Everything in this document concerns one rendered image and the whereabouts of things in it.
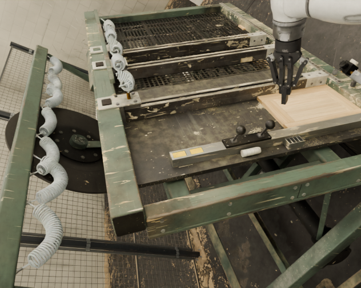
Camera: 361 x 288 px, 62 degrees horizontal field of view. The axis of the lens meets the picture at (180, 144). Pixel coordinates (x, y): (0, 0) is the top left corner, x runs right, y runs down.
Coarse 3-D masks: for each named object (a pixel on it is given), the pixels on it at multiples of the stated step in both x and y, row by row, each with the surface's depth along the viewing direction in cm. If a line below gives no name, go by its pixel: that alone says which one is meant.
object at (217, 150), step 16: (288, 128) 129; (304, 128) 129; (320, 128) 128; (336, 128) 130; (352, 128) 134; (208, 144) 122; (256, 144) 123; (272, 144) 125; (176, 160) 116; (192, 160) 118
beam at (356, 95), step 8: (224, 8) 268; (232, 8) 267; (232, 16) 255; (248, 16) 248; (240, 24) 244; (248, 24) 232; (256, 24) 232; (272, 40) 205; (304, 56) 184; (312, 56) 183; (296, 64) 184; (320, 64) 174; (304, 72) 178; (328, 72) 166; (328, 80) 160; (344, 80) 159; (352, 80) 158; (336, 88) 156; (344, 88) 152; (352, 88) 152; (360, 88) 152; (344, 96) 151; (352, 96) 146; (360, 96) 146; (360, 104) 143
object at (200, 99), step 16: (128, 80) 131; (272, 80) 156; (304, 80) 157; (320, 80) 160; (112, 96) 140; (128, 96) 136; (176, 96) 146; (192, 96) 145; (208, 96) 146; (224, 96) 149; (240, 96) 151; (256, 96) 154; (128, 112) 139; (144, 112) 141; (160, 112) 144; (176, 112) 146
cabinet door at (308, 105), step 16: (272, 96) 154; (288, 96) 153; (304, 96) 154; (320, 96) 153; (336, 96) 152; (272, 112) 142; (288, 112) 143; (304, 112) 142; (320, 112) 142; (336, 112) 142; (352, 112) 141
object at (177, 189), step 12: (204, 36) 239; (228, 72) 200; (240, 72) 188; (312, 156) 130; (324, 156) 126; (336, 156) 126; (288, 168) 123; (300, 168) 123; (180, 180) 117; (240, 180) 119; (168, 192) 114; (180, 192) 112; (192, 192) 114
